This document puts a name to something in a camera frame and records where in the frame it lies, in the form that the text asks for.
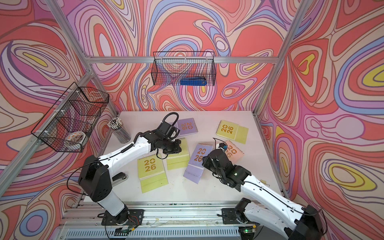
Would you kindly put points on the black wire basket wall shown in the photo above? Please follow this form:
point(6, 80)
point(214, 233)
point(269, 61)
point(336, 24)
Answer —
point(169, 67)
point(79, 108)

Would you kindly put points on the clear cup of coloured pencils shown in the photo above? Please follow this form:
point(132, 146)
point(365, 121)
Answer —
point(116, 125)

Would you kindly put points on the purple desk calendar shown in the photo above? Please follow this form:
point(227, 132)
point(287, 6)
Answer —
point(195, 169)
point(187, 127)

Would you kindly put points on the tape roll in basket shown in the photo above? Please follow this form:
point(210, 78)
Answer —
point(75, 139)

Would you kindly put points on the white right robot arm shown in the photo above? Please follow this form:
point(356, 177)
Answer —
point(263, 205)

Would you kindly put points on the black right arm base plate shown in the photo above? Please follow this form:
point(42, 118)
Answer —
point(230, 217)

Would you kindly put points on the blue pouch in basket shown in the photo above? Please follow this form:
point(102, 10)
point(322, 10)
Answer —
point(193, 81)

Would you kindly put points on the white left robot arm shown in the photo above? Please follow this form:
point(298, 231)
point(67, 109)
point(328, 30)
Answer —
point(96, 177)

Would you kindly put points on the black wire basket left wall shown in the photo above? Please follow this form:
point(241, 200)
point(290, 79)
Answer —
point(79, 108)

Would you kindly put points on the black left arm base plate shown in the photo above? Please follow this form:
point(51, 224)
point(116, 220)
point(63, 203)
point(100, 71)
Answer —
point(130, 217)

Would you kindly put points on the green desk calendar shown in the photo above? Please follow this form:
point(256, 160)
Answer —
point(232, 132)
point(180, 160)
point(151, 173)

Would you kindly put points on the pink desk calendar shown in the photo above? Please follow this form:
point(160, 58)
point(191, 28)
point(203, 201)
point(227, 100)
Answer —
point(233, 153)

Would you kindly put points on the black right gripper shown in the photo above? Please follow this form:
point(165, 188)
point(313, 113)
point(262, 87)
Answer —
point(206, 162)

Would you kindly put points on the black wire basket back wall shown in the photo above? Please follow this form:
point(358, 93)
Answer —
point(169, 67)

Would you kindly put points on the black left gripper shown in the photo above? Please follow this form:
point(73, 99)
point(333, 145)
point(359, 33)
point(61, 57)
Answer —
point(177, 149)

